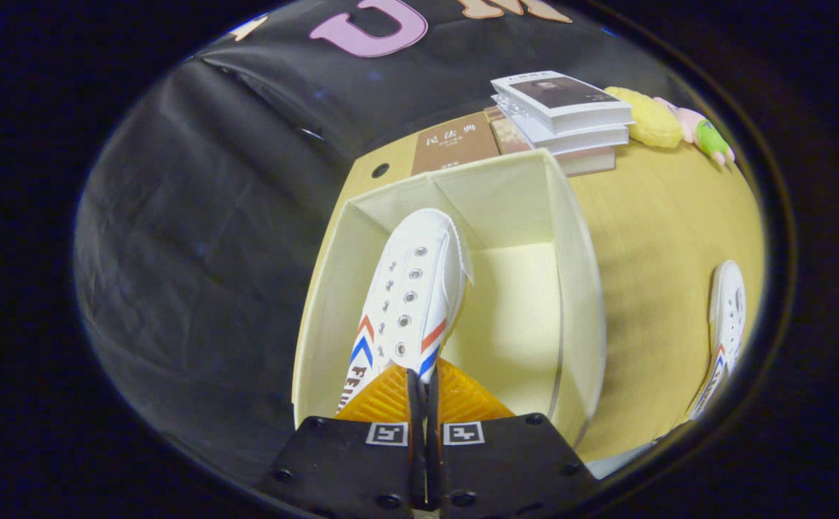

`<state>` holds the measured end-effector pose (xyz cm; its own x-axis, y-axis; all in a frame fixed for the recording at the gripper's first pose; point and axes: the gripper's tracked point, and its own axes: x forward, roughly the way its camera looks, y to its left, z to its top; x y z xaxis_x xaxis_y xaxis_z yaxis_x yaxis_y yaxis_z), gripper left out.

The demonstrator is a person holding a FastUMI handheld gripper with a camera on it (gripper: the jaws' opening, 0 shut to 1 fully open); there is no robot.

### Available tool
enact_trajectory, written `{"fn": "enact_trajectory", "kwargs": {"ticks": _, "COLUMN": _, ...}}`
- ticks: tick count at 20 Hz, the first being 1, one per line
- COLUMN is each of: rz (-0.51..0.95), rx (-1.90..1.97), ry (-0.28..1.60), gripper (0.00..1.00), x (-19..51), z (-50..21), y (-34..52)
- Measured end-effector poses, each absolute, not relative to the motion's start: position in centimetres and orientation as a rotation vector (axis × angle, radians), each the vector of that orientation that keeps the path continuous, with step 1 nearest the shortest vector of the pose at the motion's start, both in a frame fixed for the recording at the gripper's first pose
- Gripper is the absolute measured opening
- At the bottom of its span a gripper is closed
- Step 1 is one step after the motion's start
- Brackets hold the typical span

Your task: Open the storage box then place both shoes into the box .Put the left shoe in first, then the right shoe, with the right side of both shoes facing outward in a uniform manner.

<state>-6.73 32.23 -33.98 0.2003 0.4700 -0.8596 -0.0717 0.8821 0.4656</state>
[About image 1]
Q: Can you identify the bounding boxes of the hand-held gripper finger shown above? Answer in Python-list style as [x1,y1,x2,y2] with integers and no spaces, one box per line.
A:
[257,360,427,519]
[427,358,600,519]

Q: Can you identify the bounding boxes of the grey fabric storage box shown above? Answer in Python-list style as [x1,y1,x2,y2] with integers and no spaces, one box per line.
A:
[291,149,606,451]

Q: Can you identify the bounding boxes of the white striped canvas shoe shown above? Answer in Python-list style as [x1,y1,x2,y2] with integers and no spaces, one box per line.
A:
[688,260,748,421]
[337,208,475,415]

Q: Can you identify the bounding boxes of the brown cover book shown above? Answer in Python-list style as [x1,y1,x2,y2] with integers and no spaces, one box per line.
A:
[411,112,501,176]

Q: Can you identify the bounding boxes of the pale pink cover book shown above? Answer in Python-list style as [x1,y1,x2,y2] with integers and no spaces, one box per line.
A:
[484,108,616,177]

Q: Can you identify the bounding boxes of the white paperback book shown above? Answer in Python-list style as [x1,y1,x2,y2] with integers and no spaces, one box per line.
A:
[495,101,631,156]

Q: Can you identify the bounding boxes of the white portrait cover book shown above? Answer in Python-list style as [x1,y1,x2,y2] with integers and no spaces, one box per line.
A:
[490,70,634,136]

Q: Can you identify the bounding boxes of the yellow plush bun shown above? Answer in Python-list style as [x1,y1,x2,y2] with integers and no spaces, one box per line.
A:
[605,86,683,150]

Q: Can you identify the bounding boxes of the pink and green plush toy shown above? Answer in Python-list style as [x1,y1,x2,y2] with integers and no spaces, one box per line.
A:
[654,97,736,167]

